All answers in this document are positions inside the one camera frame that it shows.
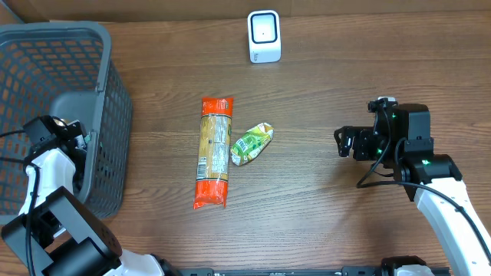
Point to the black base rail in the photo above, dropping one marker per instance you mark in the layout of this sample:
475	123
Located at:
345	271

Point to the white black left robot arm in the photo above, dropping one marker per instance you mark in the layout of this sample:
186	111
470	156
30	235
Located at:
54	233

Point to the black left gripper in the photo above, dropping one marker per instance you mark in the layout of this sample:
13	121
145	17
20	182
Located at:
77	139

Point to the green yellow snack packet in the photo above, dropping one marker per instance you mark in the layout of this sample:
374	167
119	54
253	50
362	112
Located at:
251	144

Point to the white tube with gold cap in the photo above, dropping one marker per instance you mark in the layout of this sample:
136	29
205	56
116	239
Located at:
60	122

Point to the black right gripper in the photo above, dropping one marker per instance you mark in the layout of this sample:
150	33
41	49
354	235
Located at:
358	142

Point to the orange noodle packet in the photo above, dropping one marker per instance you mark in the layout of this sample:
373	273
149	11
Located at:
212	171

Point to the white barcode scanner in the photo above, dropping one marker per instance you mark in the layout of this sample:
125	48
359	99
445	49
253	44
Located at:
265	44

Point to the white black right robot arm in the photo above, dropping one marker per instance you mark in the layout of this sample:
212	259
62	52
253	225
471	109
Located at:
401	150

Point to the dark grey plastic basket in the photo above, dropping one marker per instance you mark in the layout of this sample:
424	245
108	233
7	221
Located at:
65	70

